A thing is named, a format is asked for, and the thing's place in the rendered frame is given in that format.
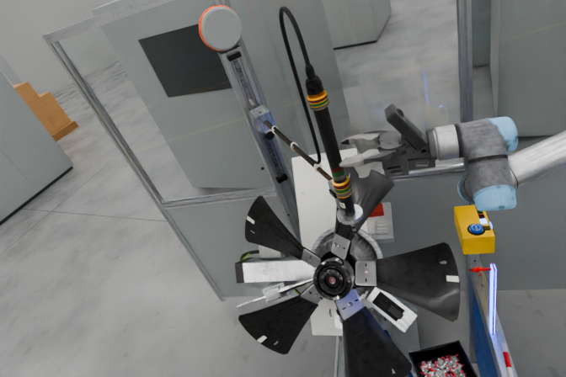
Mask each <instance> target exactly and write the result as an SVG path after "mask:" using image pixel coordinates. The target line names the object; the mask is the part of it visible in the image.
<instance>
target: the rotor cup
mask: <svg viewBox="0 0 566 377"><path fill-rule="evenodd" d="M336 258H339V260H338V261H336V260H335V259H336ZM357 261H358V260H357V258H356V257H355V256H354V255H353V254H352V253H350V255H349V260H348V261H347V260H345V259H342V258H340V257H338V256H336V255H335V254H333V253H332V252H331V251H329V252H327V253H325V254H324V255H323V256H322V260H321V263H320V264H319V265H318V266H317V267H316V269H315V271H314V274H313V283H314V286H315V289H316V291H317V292H318V293H319V294H320V295H321V296H322V297H323V298H325V299H327V300H342V299H343V298H344V297H346V296H347V295H348V294H349V293H350V291H351V290H352V289H356V287H355V278H354V279H352V278H353V276H354V277H355V263H356V262H357ZM330 277H334V278H335V280H336V282H335V283H334V284H331V283H329V281H328V280H329V278H330Z"/></svg>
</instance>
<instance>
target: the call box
mask: <svg viewBox="0 0 566 377"><path fill-rule="evenodd" d="M483 214H484V216H485V219H486V221H487V223H485V224H481V221H480V219H479V217H478V215H481V214H478V212H477V210H476V208H475V205H465V206H457V207H454V219H455V225H456V229H457V234H458V237H459V240H460V243H461V247H462V252H463V254H479V253H494V240H495V235H494V232H493V229H492V226H491V225H490V222H489V218H488V217H487V214H486V211H483ZM472 224H480V225H481V226H482V227H483V226H490V229H491V230H490V231H486V230H484V227H483V231H482V232H481V233H478V234H476V233H472V232H471V231H470V225H472Z"/></svg>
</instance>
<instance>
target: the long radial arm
mask: <svg viewBox="0 0 566 377"><path fill-rule="evenodd" d="M314 269H315V268H313V267H311V266H310V265H308V264H307V263H305V262H303V261H302V260H301V261H300V260H298V259H296V258H293V257H291V256H288V257H285V258H269V259H261V258H260V257H256V258H251V259H249V260H248V261H246V262H243V277H244V283H253V282H276V281H300V280H309V279H313V274H314V271H313V270H314Z"/></svg>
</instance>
